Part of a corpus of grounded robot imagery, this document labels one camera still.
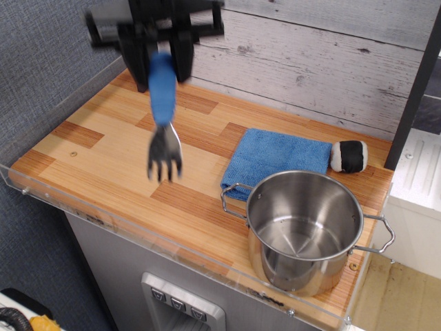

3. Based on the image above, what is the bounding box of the silver dispenser panel with buttons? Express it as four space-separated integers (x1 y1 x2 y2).
141 272 227 330

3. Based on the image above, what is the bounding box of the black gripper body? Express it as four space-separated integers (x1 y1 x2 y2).
84 1 225 48

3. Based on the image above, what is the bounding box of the stainless steel pot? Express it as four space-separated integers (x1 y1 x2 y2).
220 170 396 298

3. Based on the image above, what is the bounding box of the grey toy fridge cabinet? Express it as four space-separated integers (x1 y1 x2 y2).
67 214 314 330

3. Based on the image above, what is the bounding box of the dark vertical post right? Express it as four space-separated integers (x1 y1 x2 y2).
384 8 440 170

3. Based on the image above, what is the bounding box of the blue folded cloth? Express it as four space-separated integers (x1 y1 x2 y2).
220 128 332 201

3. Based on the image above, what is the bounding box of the yellow object bottom left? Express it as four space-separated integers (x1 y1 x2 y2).
30 315 63 331

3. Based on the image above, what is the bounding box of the black ribbed hose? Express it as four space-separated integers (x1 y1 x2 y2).
0 308 32 331

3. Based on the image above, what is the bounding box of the blue handled metal fork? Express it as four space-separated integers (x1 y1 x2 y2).
147 52 183 181

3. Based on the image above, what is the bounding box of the white toy sink unit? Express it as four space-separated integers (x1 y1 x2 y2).
382 129 440 279

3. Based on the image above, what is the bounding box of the clear acrylic table guard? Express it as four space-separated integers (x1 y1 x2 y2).
1 59 392 329

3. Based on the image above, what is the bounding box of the black and white plush ball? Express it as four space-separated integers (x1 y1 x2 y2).
330 141 369 174

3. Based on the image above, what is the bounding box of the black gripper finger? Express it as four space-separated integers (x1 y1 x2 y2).
117 24 157 83
170 28 194 83

